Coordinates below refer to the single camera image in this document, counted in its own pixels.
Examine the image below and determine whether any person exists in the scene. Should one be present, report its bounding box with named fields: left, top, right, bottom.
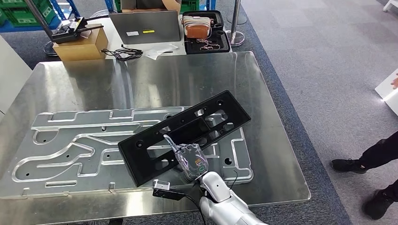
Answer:
left=331, top=74, right=398, bottom=220

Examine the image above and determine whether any white board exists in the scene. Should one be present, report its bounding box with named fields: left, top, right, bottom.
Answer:
left=375, top=68, right=398, bottom=117

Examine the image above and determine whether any thin pink cord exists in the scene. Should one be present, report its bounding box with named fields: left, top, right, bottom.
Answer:
left=196, top=37, right=222, bottom=51

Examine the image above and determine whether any stainless steel workbench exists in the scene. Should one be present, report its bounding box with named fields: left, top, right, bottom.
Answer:
left=0, top=51, right=312, bottom=225

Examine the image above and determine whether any black handheld controller device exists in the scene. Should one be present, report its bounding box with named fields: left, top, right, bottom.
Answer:
left=51, top=14, right=109, bottom=44

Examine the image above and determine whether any blue storage rack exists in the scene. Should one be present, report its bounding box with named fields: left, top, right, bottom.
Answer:
left=0, top=0, right=82, bottom=34

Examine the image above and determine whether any grey pole stand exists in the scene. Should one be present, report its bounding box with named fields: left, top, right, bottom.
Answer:
left=24, top=0, right=59, bottom=57

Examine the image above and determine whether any black plastic plate frame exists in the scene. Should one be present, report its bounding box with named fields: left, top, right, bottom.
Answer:
left=117, top=90, right=252, bottom=188

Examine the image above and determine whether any black foam-lined case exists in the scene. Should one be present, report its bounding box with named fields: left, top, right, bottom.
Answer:
left=182, top=10, right=231, bottom=55

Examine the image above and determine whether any black camera cable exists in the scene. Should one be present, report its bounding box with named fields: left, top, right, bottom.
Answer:
left=183, top=194, right=207, bottom=225

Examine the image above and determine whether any stamped silver metal panel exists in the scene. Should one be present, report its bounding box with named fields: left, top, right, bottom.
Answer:
left=0, top=105, right=254, bottom=200

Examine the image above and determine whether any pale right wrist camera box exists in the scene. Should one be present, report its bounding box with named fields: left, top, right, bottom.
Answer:
left=152, top=179, right=203, bottom=202

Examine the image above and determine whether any green crate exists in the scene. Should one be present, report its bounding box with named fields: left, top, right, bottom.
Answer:
left=180, top=0, right=200, bottom=14
left=0, top=0, right=57, bottom=28

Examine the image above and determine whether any chrome stanchion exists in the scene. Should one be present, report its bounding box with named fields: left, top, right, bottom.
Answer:
left=225, top=0, right=246, bottom=47
left=227, top=12, right=248, bottom=25

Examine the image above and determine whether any white desk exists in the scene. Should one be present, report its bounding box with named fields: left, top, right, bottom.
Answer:
left=61, top=17, right=232, bottom=61

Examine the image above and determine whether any black cable bundle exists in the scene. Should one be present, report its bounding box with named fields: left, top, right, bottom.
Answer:
left=100, top=45, right=144, bottom=61

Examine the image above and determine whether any closed brown cardboard box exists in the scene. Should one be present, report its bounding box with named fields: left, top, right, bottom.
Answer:
left=52, top=23, right=109, bottom=62

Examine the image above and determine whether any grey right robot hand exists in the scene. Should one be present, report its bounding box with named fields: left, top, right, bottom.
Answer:
left=163, top=134, right=209, bottom=182

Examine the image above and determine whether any grey laptop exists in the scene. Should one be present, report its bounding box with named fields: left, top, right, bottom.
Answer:
left=108, top=10, right=182, bottom=45

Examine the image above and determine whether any clear plastic bag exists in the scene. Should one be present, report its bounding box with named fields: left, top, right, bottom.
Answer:
left=143, top=43, right=179, bottom=60

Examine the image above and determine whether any brown striped pouch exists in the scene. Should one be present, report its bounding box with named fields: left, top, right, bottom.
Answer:
left=182, top=15, right=212, bottom=39

